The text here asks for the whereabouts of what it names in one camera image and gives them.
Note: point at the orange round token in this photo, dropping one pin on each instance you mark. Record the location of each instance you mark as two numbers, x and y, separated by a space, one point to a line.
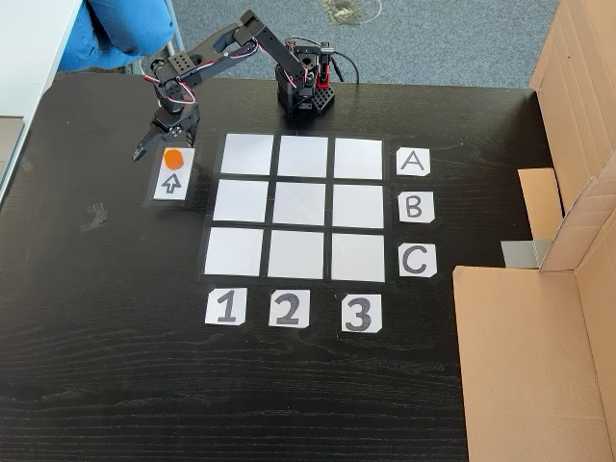
172 158

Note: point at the white grid square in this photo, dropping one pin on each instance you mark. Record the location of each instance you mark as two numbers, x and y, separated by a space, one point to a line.
300 203
303 156
240 201
246 154
358 159

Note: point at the letter B paper label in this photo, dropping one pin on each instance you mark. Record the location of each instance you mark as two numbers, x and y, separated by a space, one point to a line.
428 199

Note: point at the letter A paper label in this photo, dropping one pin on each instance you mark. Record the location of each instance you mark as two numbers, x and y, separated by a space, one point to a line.
402 171

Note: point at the brown cardboard panel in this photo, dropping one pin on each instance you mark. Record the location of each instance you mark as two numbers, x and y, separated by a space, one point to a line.
572 96
520 366

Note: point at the number 2 paper label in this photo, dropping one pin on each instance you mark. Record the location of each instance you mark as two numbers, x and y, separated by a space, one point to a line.
275 320

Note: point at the metal chair leg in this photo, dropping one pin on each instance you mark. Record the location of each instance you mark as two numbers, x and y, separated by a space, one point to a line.
175 29

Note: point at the letter C paper label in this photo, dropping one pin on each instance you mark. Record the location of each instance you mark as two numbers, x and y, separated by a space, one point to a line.
404 270

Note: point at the red black clamp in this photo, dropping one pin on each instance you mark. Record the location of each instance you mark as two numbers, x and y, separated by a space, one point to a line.
325 65

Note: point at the number 1 paper label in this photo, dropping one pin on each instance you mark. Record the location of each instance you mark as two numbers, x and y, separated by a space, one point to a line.
212 308

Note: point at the white arrow paper sheet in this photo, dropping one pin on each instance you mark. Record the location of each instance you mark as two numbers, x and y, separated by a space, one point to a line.
171 192

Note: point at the number 3 paper label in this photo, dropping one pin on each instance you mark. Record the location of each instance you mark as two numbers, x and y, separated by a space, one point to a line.
347 308

